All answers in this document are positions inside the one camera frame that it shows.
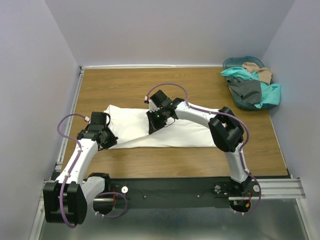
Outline white t shirt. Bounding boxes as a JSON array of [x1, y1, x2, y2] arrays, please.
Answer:
[[104, 105, 215, 149]]

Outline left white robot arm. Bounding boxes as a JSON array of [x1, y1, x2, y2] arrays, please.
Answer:
[[43, 112, 118, 228]]

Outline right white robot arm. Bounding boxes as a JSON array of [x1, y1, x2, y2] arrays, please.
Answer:
[[144, 90, 252, 192]]

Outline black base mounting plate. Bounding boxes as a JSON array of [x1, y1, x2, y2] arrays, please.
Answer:
[[92, 177, 261, 213]]

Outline dark grey t shirt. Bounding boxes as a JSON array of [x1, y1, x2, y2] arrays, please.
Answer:
[[226, 76, 262, 106]]

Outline tan t shirt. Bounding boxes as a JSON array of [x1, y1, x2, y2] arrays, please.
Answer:
[[242, 62, 272, 85]]

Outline teal t shirt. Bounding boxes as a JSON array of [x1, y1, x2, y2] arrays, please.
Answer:
[[221, 66, 281, 110]]

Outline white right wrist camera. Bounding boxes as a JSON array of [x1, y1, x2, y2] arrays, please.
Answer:
[[148, 99, 160, 113]]

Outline aluminium front frame rail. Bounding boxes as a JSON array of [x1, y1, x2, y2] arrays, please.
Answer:
[[44, 176, 305, 202]]

